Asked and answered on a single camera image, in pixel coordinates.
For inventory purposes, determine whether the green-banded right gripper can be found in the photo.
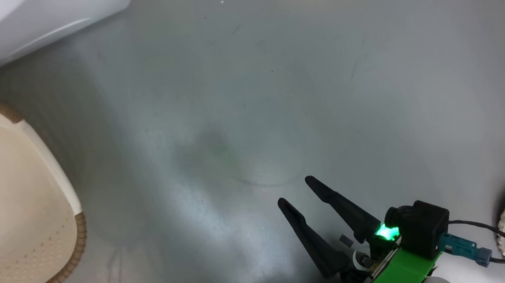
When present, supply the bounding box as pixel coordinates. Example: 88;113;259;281
274;157;446;283

